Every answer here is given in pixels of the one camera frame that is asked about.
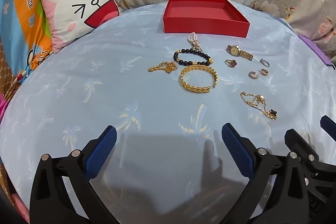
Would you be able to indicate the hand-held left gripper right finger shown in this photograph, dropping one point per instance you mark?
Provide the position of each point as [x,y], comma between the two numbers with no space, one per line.
[237,150]

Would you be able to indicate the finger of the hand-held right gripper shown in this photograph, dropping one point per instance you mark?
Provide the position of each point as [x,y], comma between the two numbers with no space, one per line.
[299,141]
[328,124]

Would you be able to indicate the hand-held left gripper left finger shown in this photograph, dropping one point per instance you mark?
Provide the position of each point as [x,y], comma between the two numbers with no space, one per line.
[101,153]

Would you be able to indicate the gold leaf bangle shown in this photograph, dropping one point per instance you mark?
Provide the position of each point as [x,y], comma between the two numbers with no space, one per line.
[195,67]

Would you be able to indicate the gold wristwatch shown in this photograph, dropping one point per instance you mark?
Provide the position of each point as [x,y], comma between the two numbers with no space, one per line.
[233,49]

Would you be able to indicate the red cardboard box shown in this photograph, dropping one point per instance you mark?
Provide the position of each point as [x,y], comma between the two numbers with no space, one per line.
[204,26]

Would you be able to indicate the light blue palm print sheet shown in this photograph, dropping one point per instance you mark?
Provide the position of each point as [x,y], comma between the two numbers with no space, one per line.
[105,98]

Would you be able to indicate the purple flat object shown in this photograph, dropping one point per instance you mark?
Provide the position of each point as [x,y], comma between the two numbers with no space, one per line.
[315,49]

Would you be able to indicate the rose gold hoop earring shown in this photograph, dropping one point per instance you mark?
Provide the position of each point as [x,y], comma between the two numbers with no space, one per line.
[263,72]
[252,75]

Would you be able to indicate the pink cloth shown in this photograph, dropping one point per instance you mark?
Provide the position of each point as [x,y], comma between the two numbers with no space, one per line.
[2,106]

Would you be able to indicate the white cartoon face pillow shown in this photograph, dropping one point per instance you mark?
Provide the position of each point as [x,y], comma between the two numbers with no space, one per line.
[68,16]

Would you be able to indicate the colourful cartoon blanket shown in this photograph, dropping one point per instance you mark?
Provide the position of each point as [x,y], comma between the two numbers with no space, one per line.
[29,3]

